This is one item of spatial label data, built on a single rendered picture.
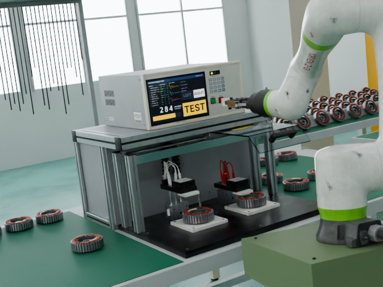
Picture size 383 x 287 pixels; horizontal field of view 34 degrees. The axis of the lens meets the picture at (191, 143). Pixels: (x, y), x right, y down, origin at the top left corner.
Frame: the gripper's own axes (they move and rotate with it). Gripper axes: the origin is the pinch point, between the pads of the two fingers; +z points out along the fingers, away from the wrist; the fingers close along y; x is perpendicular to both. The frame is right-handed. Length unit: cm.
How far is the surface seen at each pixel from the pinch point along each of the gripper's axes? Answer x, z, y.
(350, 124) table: -43, 107, 174
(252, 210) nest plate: -39.8, -9.2, -1.2
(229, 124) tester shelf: -9.4, 6.9, 4.3
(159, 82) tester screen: 10.3, 9.6, -22.4
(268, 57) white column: -2, 310, 276
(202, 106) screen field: -0.9, 9.7, -5.4
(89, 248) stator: -41, 6, -60
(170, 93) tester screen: 5.8, 9.6, -18.6
